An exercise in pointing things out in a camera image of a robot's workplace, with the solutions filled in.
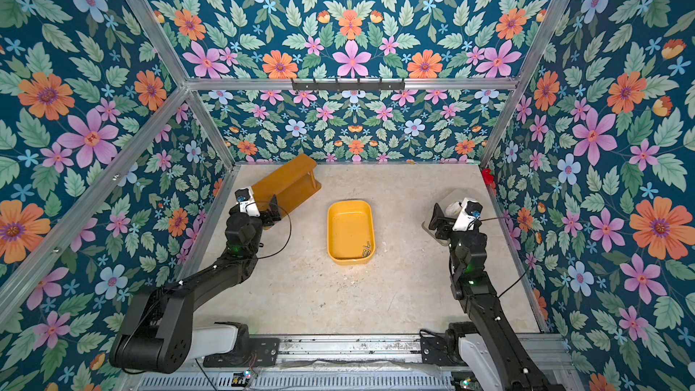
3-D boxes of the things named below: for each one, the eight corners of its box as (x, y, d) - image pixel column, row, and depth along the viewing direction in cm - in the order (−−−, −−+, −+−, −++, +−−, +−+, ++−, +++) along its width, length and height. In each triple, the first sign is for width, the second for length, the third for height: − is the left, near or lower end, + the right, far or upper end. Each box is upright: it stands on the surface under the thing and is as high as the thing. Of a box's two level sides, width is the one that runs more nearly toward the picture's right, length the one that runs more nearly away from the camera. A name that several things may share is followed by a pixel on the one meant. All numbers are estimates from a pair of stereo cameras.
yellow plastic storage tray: (324, 267, 92) (321, 259, 87) (330, 209, 107) (328, 199, 102) (375, 267, 92) (375, 259, 87) (374, 209, 107) (374, 199, 102)
